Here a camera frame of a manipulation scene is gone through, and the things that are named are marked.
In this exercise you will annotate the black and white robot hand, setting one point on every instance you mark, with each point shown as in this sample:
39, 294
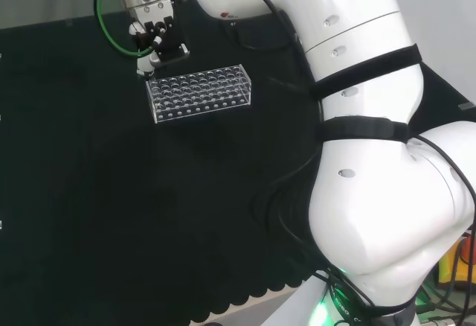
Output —
154, 13

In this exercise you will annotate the clear test tube rack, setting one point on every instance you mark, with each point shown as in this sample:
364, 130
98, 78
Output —
201, 108

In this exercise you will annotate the black bench cloth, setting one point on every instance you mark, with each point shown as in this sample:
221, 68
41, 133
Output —
111, 192

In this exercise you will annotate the yellow stop button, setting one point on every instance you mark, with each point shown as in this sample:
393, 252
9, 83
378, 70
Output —
448, 268

